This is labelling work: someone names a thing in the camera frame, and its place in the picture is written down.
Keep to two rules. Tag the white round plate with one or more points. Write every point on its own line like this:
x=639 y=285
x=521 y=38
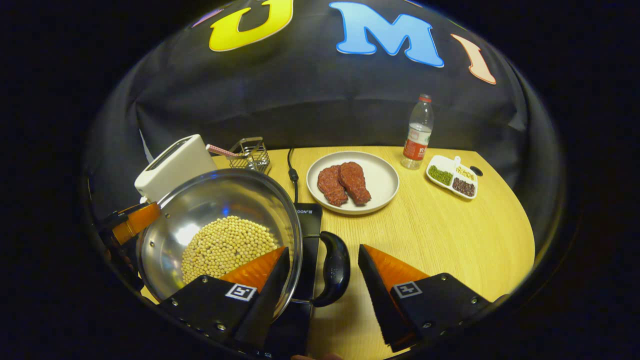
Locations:
x=385 y=177

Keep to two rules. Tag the pink striped straw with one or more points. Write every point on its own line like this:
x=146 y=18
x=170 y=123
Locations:
x=220 y=150

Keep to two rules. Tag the black table grommet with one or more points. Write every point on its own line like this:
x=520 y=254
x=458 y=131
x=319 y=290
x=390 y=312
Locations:
x=477 y=171

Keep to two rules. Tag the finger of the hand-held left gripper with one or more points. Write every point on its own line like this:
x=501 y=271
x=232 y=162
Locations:
x=135 y=222

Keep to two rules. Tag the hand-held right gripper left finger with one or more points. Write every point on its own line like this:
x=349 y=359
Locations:
x=262 y=305

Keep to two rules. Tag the clear water bottle red label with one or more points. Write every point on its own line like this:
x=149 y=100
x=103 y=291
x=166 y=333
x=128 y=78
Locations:
x=416 y=145

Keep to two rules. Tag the black induction cooktop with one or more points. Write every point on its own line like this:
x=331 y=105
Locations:
x=311 y=225

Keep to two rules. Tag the red raw meat piece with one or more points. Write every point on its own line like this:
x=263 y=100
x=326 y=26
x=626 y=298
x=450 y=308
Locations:
x=355 y=182
x=331 y=186

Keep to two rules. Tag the pile of yellow soybeans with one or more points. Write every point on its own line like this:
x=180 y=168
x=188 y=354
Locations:
x=225 y=245

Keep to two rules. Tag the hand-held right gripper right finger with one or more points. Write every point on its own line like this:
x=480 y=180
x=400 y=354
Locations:
x=382 y=295

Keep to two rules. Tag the white divided dish of beans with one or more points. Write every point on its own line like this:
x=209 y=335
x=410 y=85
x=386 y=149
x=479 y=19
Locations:
x=450 y=176

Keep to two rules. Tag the white toaster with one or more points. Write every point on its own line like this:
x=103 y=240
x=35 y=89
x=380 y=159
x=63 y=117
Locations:
x=175 y=167

